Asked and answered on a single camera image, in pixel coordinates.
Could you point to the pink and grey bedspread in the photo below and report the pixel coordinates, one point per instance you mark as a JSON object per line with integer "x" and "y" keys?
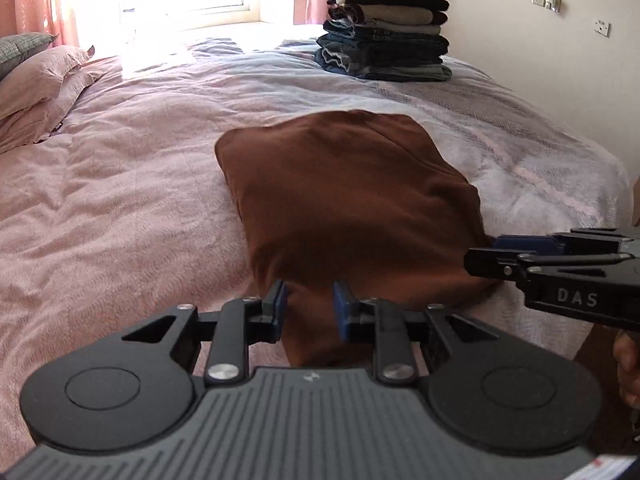
{"x": 125, "y": 200}

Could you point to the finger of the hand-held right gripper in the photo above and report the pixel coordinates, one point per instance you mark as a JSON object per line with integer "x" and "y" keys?
{"x": 492, "y": 262}
{"x": 525, "y": 244}

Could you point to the grey plaid pillow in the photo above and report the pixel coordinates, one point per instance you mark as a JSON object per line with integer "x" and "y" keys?
{"x": 22, "y": 52}

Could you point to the mauve pillow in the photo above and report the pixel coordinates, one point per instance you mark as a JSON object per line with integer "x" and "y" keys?
{"x": 35, "y": 127}

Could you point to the stack of folded clothes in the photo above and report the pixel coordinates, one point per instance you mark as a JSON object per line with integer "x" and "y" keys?
{"x": 385, "y": 35}

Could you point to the brown long-sleeve shirt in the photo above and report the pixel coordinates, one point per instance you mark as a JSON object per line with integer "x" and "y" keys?
{"x": 350, "y": 200}

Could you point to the person's right hand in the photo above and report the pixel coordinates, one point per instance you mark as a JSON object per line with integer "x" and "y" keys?
{"x": 629, "y": 365}

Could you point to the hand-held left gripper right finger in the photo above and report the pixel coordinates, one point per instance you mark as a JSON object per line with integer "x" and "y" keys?
{"x": 341, "y": 310}

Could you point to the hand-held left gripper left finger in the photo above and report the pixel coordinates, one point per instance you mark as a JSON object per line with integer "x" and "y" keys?
{"x": 280, "y": 310}

